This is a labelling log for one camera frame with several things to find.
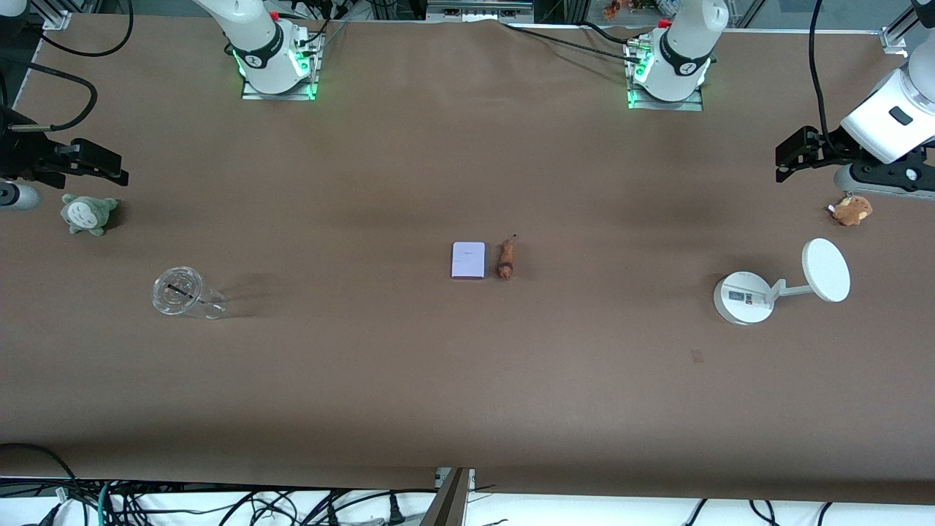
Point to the orange toy figure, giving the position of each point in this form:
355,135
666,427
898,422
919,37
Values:
612,10

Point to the grey green plush toy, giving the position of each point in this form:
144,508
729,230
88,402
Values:
88,213

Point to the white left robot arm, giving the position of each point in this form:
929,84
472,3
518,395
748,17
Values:
683,44

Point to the brown table cover sheet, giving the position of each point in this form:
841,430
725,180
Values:
467,402

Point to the brown wooden table leg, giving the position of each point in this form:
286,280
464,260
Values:
449,504

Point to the aluminium frame corner post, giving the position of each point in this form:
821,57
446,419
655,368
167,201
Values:
895,38

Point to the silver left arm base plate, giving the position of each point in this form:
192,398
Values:
690,104

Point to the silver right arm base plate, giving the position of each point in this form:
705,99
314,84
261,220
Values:
252,93

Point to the white round desk lamp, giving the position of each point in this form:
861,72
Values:
741,298

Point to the brown lion statue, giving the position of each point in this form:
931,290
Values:
505,259

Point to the clear plastic cup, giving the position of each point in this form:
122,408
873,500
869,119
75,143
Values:
175,291

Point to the aluminium frame corner bracket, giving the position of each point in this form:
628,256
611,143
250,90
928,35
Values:
57,20

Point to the brown hamster plush toy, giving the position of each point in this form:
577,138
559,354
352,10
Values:
853,210

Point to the grey metal box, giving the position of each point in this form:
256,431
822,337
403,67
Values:
478,11

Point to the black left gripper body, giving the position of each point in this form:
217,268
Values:
830,146

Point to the silver metal bracket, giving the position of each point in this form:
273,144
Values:
440,476

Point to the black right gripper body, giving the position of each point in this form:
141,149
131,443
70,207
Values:
22,155

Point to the lavender smartphone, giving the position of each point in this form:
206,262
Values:
468,260

